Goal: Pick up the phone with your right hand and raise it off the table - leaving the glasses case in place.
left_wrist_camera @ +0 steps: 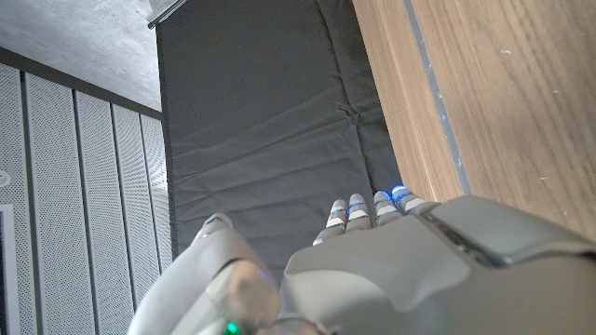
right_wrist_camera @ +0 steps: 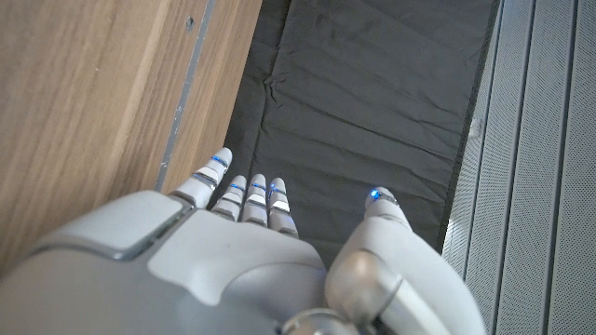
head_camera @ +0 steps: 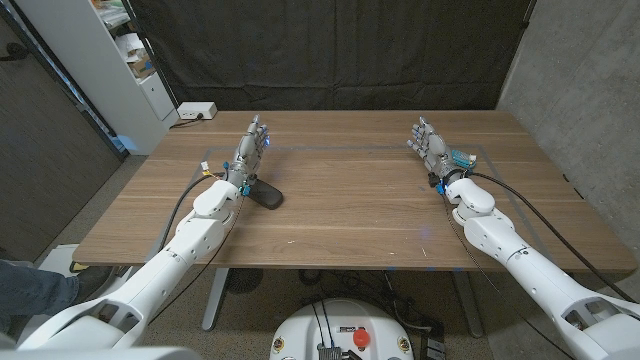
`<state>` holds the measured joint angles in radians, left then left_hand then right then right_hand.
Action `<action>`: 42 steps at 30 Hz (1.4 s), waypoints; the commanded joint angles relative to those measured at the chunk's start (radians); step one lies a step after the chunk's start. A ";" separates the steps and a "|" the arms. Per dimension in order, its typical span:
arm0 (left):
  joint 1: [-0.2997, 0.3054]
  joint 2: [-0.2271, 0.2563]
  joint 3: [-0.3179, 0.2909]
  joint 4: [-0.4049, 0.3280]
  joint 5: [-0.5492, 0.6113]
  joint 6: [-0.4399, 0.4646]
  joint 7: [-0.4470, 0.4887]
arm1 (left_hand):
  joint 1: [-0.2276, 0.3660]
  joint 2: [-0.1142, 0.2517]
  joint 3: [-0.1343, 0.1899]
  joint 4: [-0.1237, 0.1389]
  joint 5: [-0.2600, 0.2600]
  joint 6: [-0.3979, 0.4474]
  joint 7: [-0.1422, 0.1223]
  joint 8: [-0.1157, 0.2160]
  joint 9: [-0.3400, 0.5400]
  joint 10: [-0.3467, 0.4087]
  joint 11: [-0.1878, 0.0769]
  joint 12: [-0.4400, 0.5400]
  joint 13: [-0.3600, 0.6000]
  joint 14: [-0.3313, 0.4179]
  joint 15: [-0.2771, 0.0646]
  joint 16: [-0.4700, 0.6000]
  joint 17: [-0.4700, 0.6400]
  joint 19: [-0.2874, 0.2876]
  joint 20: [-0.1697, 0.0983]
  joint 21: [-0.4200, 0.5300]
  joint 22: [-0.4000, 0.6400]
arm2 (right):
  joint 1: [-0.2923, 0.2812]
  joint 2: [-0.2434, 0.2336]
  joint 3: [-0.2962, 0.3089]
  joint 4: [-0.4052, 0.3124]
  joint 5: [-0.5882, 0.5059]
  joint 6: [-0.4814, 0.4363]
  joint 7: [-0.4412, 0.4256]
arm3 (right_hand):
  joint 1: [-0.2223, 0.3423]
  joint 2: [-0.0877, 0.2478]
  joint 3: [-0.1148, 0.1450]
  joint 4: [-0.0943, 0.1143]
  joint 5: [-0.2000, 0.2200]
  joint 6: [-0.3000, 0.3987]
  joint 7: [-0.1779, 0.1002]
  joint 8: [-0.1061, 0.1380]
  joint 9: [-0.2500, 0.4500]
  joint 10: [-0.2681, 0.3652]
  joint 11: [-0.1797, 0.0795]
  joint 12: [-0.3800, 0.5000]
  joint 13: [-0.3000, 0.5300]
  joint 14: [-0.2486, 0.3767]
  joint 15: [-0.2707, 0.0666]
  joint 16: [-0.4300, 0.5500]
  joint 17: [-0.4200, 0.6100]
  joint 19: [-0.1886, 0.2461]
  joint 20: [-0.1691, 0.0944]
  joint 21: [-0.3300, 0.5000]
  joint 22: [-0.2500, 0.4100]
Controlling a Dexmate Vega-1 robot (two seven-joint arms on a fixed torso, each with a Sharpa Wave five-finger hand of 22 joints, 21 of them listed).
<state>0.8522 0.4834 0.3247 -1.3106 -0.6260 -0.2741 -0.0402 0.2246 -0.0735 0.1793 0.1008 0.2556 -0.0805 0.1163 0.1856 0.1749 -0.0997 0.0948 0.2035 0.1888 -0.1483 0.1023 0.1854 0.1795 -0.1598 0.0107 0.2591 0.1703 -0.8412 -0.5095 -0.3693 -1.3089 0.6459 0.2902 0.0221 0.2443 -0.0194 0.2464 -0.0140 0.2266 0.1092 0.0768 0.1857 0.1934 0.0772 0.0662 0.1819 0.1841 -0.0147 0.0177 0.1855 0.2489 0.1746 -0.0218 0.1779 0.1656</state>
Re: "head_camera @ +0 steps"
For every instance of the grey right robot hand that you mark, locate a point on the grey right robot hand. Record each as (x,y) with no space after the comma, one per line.
(434,147)

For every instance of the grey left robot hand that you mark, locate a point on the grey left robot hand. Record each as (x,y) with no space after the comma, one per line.
(247,150)

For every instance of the blue toy phone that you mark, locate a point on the blue toy phone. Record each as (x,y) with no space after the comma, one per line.
(463,158)

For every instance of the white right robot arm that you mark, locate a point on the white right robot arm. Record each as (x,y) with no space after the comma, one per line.
(530,270)

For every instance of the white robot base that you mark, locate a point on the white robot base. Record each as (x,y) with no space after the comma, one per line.
(305,330)

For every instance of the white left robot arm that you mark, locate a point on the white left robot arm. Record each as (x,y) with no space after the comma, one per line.
(165,260)

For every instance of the white power strip box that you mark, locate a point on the white power strip box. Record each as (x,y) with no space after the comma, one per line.
(196,110)

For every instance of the black round floor object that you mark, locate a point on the black round floor object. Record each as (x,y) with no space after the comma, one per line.
(243,280)

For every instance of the black backdrop curtain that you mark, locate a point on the black backdrop curtain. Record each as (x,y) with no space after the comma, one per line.
(340,55)

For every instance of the cardboard box with blue tape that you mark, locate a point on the cardboard box with blue tape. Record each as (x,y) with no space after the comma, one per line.
(141,66)

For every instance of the grey table leg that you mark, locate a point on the grey table leg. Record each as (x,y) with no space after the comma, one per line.
(467,305)
(215,300)

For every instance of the white papers on shelf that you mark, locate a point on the white papers on shelf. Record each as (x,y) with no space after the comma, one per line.
(129,45)

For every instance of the white shelf cabinet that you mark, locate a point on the white shelf cabinet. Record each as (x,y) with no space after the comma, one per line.
(95,75)

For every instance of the black power adapter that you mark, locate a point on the black power adapter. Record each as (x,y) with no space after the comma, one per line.
(434,347)

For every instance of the person's dark shoe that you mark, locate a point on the person's dark shoe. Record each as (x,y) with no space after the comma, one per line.
(95,281)

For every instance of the red emergency stop button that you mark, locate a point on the red emergency stop button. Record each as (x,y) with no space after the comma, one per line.
(361,337)

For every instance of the white floor platform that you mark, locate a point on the white floor platform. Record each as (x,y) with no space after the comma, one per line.
(57,260)

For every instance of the person's leg in jeans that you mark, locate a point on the person's leg in jeans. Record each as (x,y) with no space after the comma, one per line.
(35,292)

